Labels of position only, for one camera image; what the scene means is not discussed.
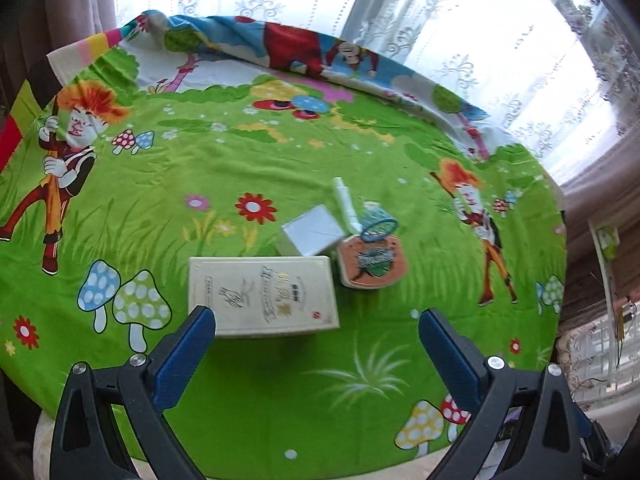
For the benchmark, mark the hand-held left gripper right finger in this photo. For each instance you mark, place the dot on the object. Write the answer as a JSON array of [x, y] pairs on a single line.
[[450, 360]]

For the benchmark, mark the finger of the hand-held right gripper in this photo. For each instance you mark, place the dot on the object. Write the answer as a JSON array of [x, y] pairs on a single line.
[[592, 435]]

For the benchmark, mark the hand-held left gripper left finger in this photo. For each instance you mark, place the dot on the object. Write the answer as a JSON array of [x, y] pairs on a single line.
[[182, 362]]

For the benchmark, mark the cream box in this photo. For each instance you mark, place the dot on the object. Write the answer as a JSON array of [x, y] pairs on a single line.
[[260, 290]]

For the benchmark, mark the short lace curtain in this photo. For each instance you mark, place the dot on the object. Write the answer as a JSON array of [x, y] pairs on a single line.
[[590, 355]]

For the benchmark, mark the orange printed packet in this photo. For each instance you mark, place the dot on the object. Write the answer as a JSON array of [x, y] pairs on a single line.
[[372, 262]]

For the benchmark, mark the teal packet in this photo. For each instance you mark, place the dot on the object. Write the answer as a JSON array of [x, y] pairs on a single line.
[[372, 210]]

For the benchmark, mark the green printed cartoon blanket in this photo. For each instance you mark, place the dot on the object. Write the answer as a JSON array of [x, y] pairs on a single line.
[[200, 180]]

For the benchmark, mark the white cube box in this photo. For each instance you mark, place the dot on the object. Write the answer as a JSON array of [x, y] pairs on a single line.
[[312, 230]]

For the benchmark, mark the white tube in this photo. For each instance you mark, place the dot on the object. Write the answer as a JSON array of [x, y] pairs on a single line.
[[345, 200]]

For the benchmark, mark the beige pink curtain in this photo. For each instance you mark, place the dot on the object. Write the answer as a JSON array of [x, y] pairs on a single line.
[[600, 185]]

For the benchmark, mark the white lace curtain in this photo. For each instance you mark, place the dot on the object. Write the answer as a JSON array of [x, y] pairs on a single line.
[[450, 35]]

